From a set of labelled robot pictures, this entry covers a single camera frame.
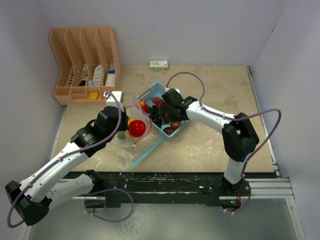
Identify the mango toy fruit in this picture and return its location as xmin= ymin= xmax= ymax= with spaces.
xmin=117 ymin=131 xmax=126 ymax=140

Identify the clear zip top bag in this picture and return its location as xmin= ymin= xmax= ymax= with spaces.
xmin=117 ymin=98 xmax=153 ymax=150

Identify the red apple toy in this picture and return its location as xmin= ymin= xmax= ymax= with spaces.
xmin=128 ymin=119 xmax=146 ymax=138

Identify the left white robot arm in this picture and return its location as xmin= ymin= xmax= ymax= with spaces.
xmin=5 ymin=106 xmax=129 ymax=228

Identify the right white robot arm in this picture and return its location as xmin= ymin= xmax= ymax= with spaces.
xmin=160 ymin=88 xmax=260 ymax=196

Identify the red grapes toy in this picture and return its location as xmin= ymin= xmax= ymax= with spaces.
xmin=151 ymin=96 xmax=166 ymax=106

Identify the black grapes toy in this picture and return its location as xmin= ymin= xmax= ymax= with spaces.
xmin=147 ymin=105 xmax=163 ymax=128

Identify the blue plastic basket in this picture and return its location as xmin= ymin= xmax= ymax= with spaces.
xmin=136 ymin=81 xmax=189 ymax=142

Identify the brown onion toy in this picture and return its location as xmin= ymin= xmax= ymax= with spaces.
xmin=170 ymin=121 xmax=182 ymax=131

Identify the yellow sponge block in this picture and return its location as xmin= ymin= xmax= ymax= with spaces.
xmin=89 ymin=92 xmax=100 ymax=100

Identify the teal plastic strip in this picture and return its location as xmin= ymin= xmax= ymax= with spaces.
xmin=125 ymin=137 xmax=165 ymax=172

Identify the small green white box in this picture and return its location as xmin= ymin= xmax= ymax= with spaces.
xmin=149 ymin=60 xmax=168 ymax=71

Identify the white blue tube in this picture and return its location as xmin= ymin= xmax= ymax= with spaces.
xmin=105 ymin=62 xmax=116 ymax=87

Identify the white patterned pouch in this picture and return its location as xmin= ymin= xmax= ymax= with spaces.
xmin=88 ymin=65 xmax=103 ymax=87

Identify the black white card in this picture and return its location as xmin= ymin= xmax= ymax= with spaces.
xmin=78 ymin=63 xmax=88 ymax=87

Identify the orange desk organizer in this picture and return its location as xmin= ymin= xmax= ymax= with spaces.
xmin=49 ymin=27 xmax=122 ymax=106

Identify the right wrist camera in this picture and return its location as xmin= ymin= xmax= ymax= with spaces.
xmin=164 ymin=87 xmax=181 ymax=94

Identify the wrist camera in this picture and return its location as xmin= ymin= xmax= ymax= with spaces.
xmin=164 ymin=87 xmax=181 ymax=94
xmin=103 ymin=91 xmax=124 ymax=112

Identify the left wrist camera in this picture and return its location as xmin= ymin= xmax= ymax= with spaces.
xmin=103 ymin=91 xmax=124 ymax=112

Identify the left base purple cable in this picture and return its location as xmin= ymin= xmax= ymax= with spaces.
xmin=83 ymin=187 xmax=135 ymax=223

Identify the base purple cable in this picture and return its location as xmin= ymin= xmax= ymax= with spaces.
xmin=219 ymin=179 xmax=252 ymax=216
xmin=83 ymin=187 xmax=135 ymax=223

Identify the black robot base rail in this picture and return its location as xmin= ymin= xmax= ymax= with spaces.
xmin=86 ymin=170 xmax=251 ymax=208

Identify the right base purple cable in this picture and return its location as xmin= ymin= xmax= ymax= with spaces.
xmin=219 ymin=179 xmax=252 ymax=216

